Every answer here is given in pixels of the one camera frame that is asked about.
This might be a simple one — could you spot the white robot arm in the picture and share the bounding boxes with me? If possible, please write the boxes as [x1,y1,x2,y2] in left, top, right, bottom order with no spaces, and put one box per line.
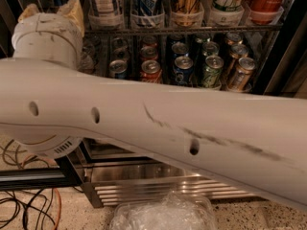
[0,12,307,210]

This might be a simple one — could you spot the blue redbull can middle shelf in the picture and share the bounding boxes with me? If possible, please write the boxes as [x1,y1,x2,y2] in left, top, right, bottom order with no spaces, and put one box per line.
[108,59,128,80]

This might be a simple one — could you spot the black cables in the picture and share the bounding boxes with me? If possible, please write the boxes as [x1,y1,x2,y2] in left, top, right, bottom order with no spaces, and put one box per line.
[0,139,57,230]

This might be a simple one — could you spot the stainless fridge base grille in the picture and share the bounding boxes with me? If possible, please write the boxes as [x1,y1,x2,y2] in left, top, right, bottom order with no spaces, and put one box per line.
[82,159,253,208]

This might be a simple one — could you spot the red coca-cola top can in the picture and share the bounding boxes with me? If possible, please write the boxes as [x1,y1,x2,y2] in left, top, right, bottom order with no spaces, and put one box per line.
[249,0,283,25]

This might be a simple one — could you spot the green soda can front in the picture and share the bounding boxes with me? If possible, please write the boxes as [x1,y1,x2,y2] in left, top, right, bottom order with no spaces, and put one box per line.
[201,55,224,88]

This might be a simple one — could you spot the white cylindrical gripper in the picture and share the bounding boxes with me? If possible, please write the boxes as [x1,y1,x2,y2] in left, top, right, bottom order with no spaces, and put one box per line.
[12,0,84,60]

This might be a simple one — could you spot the blue pepsi can front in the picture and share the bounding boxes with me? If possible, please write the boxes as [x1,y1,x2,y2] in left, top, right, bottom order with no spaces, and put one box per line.
[172,56,194,86]

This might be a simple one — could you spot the gold soda can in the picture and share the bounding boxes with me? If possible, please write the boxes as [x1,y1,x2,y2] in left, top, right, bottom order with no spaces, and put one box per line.
[225,43,248,71]
[226,57,256,91]

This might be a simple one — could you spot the red coca-cola can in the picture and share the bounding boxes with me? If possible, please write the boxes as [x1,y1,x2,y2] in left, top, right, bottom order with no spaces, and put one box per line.
[140,60,162,83]
[249,0,283,25]
[139,46,158,62]

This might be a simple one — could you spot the top wire shelf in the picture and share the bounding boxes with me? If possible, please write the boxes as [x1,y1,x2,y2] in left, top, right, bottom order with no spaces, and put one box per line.
[85,24,283,36]

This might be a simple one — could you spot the gold soda can front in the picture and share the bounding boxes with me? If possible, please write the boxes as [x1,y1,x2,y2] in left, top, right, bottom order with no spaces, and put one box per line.
[226,57,256,91]

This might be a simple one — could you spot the fridge door right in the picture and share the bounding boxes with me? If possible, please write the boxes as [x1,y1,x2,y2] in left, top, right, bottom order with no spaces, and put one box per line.
[252,11,307,97]

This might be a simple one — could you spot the gold tall can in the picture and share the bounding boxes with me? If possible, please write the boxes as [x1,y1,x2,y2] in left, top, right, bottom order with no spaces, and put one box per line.
[171,0,201,27]

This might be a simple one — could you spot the clear water bottle middle shelf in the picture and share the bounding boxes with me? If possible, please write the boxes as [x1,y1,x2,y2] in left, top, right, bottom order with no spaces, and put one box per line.
[78,38,97,74]

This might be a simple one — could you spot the white striped tall can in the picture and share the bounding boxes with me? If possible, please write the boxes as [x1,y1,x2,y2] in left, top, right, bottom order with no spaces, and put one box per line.
[88,0,124,29]

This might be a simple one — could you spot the green soda can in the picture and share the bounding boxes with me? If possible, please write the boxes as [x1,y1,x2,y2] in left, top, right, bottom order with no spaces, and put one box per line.
[201,41,220,57]
[201,55,224,88]

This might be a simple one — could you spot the blue white tall can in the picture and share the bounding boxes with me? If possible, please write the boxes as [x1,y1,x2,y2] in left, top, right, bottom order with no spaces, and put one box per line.
[132,0,161,28]

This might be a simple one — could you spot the red coca-cola can front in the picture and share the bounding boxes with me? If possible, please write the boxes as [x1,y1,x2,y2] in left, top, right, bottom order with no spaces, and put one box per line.
[140,60,162,83]

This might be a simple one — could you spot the clear plastic bag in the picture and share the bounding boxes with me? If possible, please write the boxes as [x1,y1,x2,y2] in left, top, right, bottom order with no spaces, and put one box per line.
[108,192,218,230]

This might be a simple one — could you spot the black fridge door left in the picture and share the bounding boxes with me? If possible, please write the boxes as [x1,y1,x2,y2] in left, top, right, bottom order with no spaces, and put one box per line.
[0,0,84,190]

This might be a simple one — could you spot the blue pepsi can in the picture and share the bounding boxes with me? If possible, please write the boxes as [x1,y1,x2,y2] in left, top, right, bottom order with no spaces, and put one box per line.
[172,56,194,86]
[171,42,189,59]

